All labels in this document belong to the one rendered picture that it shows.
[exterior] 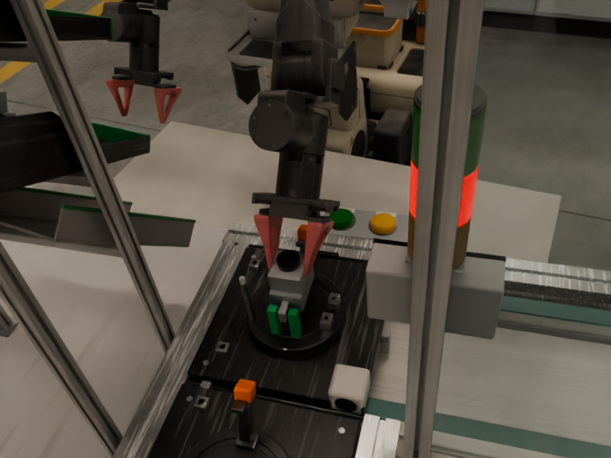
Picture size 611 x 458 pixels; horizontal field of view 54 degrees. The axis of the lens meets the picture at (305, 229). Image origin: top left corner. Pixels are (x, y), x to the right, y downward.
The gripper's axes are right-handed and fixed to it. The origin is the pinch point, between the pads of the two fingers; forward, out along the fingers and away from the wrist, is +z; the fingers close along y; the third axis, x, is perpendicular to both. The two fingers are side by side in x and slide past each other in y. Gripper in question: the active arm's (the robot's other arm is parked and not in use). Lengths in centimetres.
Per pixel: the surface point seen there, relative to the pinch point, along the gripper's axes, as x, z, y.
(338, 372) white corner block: -1.2, 12.1, 8.2
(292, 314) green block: -1.2, 5.8, 1.4
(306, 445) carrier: -7.1, 19.6, 6.4
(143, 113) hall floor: 213, -33, -144
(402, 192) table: 46.5, -10.4, 9.2
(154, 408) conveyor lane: -4.8, 20.3, -14.8
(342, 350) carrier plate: 3.7, 10.7, 7.6
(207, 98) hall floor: 226, -45, -114
